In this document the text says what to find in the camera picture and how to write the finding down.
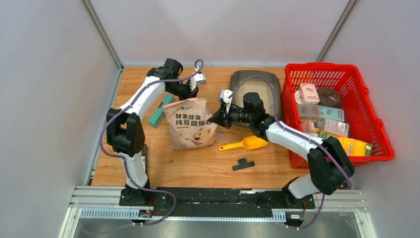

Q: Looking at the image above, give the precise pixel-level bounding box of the red plastic basket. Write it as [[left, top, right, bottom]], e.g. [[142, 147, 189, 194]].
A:
[[281, 62, 395, 167]]

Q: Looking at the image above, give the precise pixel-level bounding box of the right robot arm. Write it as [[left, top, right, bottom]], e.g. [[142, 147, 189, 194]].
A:
[[208, 90, 355, 208]]

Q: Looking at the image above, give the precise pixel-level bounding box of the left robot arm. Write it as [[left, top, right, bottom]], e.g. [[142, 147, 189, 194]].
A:
[[100, 59, 206, 206]]

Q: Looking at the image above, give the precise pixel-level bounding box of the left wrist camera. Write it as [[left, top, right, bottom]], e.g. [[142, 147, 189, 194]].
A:
[[189, 72, 207, 91]]

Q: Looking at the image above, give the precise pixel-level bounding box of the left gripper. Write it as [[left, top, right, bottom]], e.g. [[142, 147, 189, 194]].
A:
[[166, 79, 199, 109]]

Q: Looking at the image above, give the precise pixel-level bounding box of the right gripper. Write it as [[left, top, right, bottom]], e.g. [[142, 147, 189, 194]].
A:
[[209, 102, 254, 129]]

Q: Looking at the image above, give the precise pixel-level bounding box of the brown round container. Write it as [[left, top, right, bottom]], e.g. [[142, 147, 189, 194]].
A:
[[317, 87, 341, 108]]

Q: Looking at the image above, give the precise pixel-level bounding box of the teal pink box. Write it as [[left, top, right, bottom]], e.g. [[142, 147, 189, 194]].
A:
[[297, 104, 345, 122]]

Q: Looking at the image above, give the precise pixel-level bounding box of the pink cat litter bag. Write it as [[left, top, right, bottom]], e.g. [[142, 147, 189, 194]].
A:
[[163, 97, 225, 150]]

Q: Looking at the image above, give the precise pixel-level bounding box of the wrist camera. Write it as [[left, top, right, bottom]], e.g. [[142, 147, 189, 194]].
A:
[[218, 89, 233, 113], [189, 72, 207, 91]]

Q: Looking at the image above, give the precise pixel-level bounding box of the black bag clip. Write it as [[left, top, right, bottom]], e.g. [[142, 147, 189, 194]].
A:
[[232, 158, 255, 171]]

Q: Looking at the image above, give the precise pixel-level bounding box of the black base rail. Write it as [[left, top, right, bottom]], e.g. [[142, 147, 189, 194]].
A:
[[119, 186, 315, 224]]

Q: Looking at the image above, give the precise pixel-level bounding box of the black flat box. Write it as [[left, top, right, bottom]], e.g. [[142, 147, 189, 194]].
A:
[[141, 144, 149, 180]]

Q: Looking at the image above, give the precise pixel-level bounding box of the white patterned box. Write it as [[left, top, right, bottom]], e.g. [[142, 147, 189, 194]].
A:
[[316, 118, 350, 137]]

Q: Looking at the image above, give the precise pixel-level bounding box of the grey litter box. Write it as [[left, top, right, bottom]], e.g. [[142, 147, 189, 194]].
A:
[[229, 70, 283, 120]]

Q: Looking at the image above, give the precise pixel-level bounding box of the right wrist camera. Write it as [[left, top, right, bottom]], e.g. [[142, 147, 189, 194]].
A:
[[218, 89, 233, 113]]

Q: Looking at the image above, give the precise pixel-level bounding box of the pink white carton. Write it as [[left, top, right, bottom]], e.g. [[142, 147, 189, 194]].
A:
[[294, 83, 320, 105]]

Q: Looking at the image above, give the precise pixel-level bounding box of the yellow plastic scoop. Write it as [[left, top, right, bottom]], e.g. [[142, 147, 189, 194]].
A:
[[218, 136, 269, 151]]

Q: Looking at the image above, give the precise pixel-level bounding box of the yellow sponge pack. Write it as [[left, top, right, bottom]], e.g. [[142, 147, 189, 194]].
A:
[[316, 130, 373, 157]]

